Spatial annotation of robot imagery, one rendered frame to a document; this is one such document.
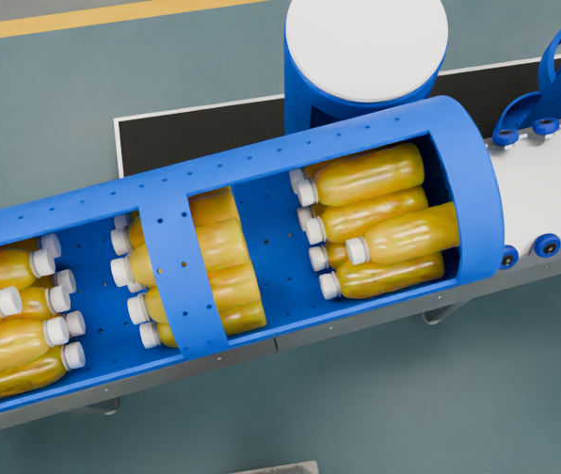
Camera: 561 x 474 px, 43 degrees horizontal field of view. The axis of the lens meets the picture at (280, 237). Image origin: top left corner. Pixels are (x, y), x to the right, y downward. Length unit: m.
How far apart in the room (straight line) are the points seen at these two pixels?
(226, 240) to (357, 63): 0.42
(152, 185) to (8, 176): 1.46
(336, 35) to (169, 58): 1.26
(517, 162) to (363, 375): 0.99
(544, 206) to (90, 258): 0.78
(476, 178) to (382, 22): 0.41
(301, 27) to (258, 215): 0.33
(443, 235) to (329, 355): 1.13
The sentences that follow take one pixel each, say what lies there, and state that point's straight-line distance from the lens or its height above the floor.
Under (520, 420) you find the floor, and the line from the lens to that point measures 2.23.
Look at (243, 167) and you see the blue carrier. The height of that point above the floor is 1.21.
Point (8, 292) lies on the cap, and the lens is 1.05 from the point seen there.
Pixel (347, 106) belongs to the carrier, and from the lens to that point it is 1.23.
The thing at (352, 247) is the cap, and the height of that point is 1.12.
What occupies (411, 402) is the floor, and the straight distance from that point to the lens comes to 2.15.
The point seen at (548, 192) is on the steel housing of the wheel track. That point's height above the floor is 0.93.
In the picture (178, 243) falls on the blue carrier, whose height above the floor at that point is 1.23.
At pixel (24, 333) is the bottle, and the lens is 1.07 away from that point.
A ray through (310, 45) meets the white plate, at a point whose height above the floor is 1.04.
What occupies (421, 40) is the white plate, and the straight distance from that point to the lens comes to 1.28.
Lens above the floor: 2.12
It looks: 75 degrees down
